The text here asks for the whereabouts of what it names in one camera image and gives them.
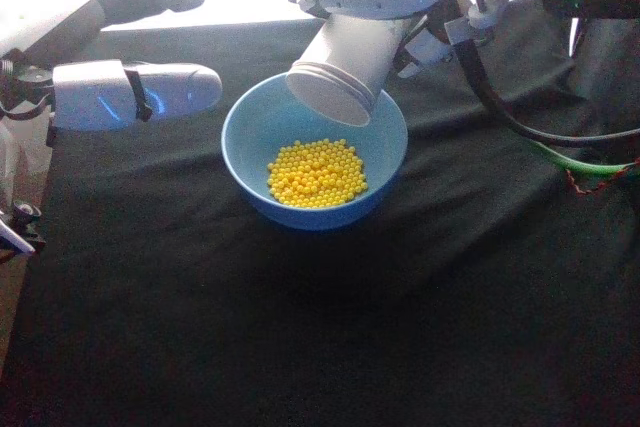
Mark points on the black table cloth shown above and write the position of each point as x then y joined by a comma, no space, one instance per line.
320,322

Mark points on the blue bowl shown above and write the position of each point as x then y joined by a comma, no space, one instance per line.
250,147

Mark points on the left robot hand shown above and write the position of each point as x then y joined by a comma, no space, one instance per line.
50,17

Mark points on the white plastic cup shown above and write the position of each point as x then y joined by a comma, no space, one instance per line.
345,62

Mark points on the black clamp mount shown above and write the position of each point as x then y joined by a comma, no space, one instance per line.
25,212

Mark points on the yellow beads pile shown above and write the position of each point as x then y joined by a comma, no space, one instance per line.
317,177

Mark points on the dark curtain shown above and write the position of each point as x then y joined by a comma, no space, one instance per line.
615,57

